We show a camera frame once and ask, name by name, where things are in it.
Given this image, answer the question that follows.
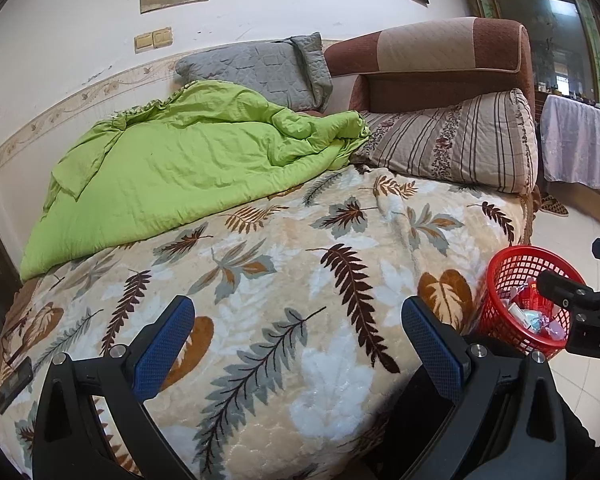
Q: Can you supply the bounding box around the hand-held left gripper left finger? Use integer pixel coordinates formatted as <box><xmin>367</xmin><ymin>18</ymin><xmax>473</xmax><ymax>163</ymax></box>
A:
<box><xmin>31</xmin><ymin>295</ymin><xmax>197</xmax><ymax>480</ymax></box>

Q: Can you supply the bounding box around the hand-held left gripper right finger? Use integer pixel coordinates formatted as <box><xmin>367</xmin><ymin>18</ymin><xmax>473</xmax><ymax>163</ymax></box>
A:
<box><xmin>401</xmin><ymin>296</ymin><xmax>568</xmax><ymax>480</ymax></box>

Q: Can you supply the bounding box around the red plastic mesh basket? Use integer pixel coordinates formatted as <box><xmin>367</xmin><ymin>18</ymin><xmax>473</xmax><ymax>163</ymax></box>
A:
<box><xmin>475</xmin><ymin>246</ymin><xmax>586</xmax><ymax>361</ymax></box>

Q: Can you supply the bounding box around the patterned slipper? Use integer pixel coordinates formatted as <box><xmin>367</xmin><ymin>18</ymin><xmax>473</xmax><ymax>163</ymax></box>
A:
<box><xmin>539</xmin><ymin>192</ymin><xmax>570</xmax><ymax>217</ymax></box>

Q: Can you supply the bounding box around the lilac cloth cover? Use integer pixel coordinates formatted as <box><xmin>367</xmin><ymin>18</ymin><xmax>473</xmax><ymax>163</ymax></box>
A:
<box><xmin>539</xmin><ymin>94</ymin><xmax>600</xmax><ymax>201</ymax></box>

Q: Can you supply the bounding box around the dark clothing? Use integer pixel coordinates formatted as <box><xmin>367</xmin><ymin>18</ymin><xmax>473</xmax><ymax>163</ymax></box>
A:
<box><xmin>555</xmin><ymin>395</ymin><xmax>600</xmax><ymax>480</ymax></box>

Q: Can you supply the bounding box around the leaf-printed blanket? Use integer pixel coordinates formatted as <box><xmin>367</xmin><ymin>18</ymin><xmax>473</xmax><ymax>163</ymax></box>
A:
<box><xmin>0</xmin><ymin>165</ymin><xmax>536</xmax><ymax>480</ymax></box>

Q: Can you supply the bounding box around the black smartphone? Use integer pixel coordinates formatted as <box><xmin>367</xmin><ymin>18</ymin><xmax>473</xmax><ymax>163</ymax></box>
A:
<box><xmin>0</xmin><ymin>358</ymin><xmax>33</xmax><ymax>415</ymax></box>

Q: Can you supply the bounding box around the striped floral pillow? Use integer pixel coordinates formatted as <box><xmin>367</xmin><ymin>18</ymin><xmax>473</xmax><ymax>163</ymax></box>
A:
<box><xmin>350</xmin><ymin>88</ymin><xmax>539</xmax><ymax>197</ymax></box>

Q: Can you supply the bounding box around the green quilt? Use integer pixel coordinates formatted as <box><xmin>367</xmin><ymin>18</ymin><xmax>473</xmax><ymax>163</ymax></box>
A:
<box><xmin>19</xmin><ymin>80</ymin><xmax>372</xmax><ymax>282</ymax></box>

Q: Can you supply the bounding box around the glass-fronted cabinet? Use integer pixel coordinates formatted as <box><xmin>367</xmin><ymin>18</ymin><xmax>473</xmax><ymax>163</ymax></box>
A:
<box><xmin>461</xmin><ymin>0</ymin><xmax>600</xmax><ymax>116</ymax></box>

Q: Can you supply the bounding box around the brown padded headboard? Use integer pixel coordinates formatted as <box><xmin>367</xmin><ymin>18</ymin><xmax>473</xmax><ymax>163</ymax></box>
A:
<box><xmin>324</xmin><ymin>16</ymin><xmax>537</xmax><ymax>116</ymax></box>

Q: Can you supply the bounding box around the grey quilted pillow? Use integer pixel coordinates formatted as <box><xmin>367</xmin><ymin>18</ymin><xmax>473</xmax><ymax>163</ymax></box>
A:
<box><xmin>175</xmin><ymin>32</ymin><xmax>333</xmax><ymax>113</ymax></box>

